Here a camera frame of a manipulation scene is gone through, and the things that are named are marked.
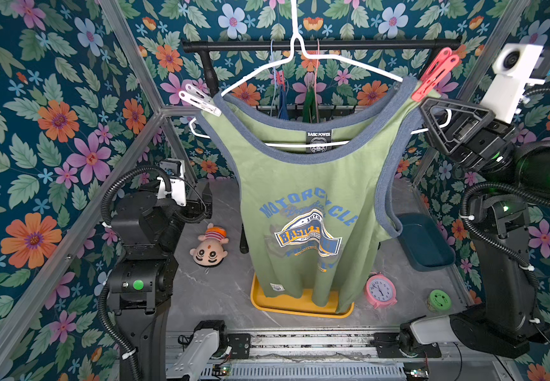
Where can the olive green tank top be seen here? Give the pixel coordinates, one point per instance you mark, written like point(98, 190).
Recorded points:
point(316, 199)

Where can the yellow plastic tray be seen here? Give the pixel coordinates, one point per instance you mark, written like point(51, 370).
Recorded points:
point(303, 306)

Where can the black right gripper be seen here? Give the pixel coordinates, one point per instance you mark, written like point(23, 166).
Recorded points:
point(473, 138)

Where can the pink alarm clock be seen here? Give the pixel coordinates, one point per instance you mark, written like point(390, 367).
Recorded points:
point(379, 291)

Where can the white clothespin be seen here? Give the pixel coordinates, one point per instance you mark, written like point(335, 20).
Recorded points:
point(198, 99)

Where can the dark teal plastic bin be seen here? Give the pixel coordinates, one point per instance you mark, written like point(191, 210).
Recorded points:
point(424, 244)

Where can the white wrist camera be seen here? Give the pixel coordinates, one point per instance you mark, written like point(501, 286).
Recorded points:
point(516, 67)
point(175, 170)

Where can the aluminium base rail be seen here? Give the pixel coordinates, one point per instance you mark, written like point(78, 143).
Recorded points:
point(329, 344)

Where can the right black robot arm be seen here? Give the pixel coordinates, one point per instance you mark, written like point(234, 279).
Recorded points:
point(495, 213)

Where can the light blue wire hanger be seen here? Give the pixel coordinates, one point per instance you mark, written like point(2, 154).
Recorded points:
point(273, 69)

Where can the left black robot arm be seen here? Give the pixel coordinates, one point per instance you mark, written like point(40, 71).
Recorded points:
point(134, 302)

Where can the blue tank top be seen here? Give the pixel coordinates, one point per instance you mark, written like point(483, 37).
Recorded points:
point(282, 107)

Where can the red clothespin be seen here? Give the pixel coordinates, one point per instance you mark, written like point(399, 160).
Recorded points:
point(439, 68)

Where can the white wire hanger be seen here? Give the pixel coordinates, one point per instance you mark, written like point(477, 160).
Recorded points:
point(298, 44)

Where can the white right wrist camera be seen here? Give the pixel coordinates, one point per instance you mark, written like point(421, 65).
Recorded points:
point(516, 67)

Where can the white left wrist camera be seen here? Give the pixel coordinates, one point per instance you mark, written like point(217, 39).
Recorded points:
point(175, 170)

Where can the pink clothespin on blue top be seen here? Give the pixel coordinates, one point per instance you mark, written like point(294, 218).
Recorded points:
point(279, 79)

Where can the green tape roll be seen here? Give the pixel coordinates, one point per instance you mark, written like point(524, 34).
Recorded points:
point(439, 301)

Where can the plush doll toy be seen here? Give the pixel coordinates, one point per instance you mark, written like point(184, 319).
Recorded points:
point(211, 252)

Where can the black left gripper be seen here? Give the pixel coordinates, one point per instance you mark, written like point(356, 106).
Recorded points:
point(193, 213)

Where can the white ventilation grille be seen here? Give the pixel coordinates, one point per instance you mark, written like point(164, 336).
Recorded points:
point(304, 371)

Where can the pink wire hanger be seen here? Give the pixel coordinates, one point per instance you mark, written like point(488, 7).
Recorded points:
point(316, 77)

